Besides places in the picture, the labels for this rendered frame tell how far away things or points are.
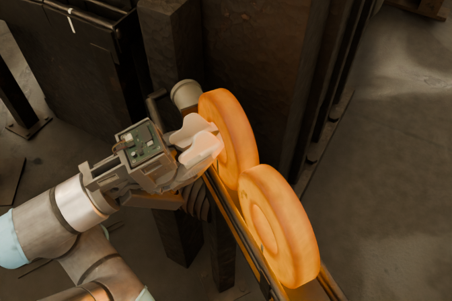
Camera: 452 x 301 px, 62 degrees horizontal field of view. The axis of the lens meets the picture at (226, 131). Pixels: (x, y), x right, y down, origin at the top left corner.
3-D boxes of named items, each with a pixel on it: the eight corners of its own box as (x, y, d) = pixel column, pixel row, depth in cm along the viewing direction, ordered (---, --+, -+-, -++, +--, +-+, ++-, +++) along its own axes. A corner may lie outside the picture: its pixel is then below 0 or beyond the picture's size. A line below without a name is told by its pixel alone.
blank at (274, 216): (257, 139, 48) (233, 148, 47) (331, 238, 38) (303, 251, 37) (256, 207, 59) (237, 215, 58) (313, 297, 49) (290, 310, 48)
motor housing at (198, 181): (179, 223, 126) (155, 118, 84) (237, 255, 119) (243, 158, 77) (155, 256, 119) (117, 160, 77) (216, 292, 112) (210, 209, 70)
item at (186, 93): (201, 99, 74) (198, 74, 70) (220, 127, 68) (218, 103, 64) (172, 108, 72) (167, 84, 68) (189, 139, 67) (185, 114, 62)
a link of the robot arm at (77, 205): (91, 238, 54) (79, 193, 59) (120, 222, 54) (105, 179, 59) (60, 221, 48) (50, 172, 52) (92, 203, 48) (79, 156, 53)
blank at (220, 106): (214, 68, 58) (193, 73, 57) (264, 131, 48) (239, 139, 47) (217, 139, 69) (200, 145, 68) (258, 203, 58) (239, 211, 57)
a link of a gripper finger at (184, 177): (215, 162, 53) (159, 193, 52) (218, 167, 54) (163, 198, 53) (202, 138, 55) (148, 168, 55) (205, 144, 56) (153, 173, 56)
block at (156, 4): (179, 69, 90) (167, -26, 71) (208, 81, 88) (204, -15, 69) (153, 97, 84) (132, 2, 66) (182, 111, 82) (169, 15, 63)
